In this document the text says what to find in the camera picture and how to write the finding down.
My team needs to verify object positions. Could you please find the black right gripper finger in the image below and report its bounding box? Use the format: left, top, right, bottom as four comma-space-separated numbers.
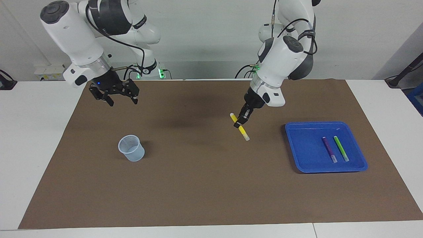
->
89, 84, 114, 107
122, 79, 139, 105

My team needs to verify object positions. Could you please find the yellow pen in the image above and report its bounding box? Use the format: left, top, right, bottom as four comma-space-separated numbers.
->
230, 113, 250, 141

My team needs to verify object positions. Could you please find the purple pen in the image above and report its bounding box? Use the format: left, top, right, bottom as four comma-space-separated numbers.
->
322, 137, 338, 163

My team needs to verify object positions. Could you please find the green pen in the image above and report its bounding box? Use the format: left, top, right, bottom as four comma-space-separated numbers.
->
333, 136, 350, 162

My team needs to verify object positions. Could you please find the blue plastic tray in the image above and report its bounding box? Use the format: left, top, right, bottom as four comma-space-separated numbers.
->
285, 121, 368, 174

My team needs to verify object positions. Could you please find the brown table mat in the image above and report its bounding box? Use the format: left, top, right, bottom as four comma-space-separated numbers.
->
18, 79, 423, 229

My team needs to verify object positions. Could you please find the clear plastic cup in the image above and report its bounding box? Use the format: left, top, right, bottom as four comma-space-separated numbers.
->
118, 135, 145, 162

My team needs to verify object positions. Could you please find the white power strip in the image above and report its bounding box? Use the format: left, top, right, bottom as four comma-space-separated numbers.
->
33, 64, 70, 81

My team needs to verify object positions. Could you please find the black table clamp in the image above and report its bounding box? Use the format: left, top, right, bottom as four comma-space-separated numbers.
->
0, 69, 18, 90

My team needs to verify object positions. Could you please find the blue box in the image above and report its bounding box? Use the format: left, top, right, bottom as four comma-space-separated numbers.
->
406, 83, 423, 116

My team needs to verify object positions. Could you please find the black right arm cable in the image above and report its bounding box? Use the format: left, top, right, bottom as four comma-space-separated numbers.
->
85, 0, 146, 78

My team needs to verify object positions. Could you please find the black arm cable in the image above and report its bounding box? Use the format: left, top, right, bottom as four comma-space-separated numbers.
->
271, 0, 318, 55
85, 0, 146, 78

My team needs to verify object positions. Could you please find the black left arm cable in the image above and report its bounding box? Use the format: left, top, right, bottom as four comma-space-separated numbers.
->
271, 0, 318, 55

